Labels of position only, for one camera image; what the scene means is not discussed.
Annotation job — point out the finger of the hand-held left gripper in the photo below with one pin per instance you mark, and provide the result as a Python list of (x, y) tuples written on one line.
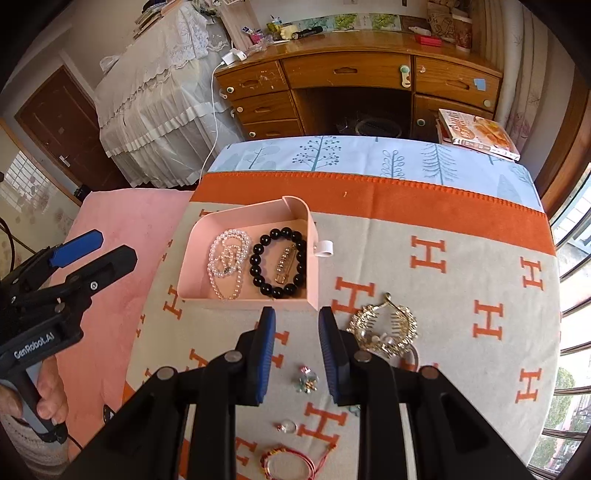
[(108, 267), (76, 247)]

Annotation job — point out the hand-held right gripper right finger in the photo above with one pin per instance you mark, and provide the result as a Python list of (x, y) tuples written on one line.
[(328, 355)]

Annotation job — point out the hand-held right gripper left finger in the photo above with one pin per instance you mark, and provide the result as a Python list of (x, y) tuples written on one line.
[(267, 355)]

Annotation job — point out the pink jewelry box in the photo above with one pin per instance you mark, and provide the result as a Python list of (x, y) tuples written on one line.
[(311, 277)]

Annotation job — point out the person's left forearm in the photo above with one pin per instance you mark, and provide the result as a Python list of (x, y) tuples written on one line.
[(27, 452)]

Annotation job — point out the person's left hand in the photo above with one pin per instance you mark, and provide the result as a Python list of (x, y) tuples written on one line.
[(51, 392)]

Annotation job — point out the pink plush mat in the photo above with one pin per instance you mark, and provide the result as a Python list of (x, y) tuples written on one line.
[(129, 221)]

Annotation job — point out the frosted glass door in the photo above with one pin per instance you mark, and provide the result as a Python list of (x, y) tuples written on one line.
[(27, 184)]

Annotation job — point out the gold rhinestone pin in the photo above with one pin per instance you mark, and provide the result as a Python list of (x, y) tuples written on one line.
[(282, 264)]

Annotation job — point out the brown wooden door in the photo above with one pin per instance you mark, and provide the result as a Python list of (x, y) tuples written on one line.
[(51, 120)]

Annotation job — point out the orange and cream blanket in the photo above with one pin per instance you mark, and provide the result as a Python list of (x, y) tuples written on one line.
[(452, 277)]

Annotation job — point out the piano with white lace cover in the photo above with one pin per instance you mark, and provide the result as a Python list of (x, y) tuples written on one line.
[(152, 115)]

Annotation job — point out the stack of books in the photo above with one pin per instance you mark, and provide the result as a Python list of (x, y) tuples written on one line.
[(154, 16)]

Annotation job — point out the window with metal grille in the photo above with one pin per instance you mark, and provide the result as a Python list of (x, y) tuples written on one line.
[(570, 277)]

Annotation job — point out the book with orange cover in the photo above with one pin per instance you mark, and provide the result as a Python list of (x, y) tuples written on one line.
[(485, 134)]

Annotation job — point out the wooden desk with drawers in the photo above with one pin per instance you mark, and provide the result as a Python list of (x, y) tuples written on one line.
[(323, 69)]

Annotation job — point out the green and white drawer latch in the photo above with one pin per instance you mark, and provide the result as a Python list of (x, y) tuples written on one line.
[(406, 74)]

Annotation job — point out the black flashlight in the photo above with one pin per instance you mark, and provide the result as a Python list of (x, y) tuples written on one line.
[(308, 31)]

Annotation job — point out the red box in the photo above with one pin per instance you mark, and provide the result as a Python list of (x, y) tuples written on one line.
[(429, 40)]

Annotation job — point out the green leaf pictures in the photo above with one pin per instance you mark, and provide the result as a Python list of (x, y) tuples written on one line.
[(351, 21)]

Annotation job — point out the pale floral curtain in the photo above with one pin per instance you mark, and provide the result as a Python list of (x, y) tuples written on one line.
[(531, 83)]

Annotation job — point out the patterned paper cup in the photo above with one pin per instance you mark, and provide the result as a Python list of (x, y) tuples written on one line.
[(463, 32)]

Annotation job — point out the patterned paper bag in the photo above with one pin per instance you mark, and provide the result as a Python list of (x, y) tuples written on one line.
[(441, 21)]

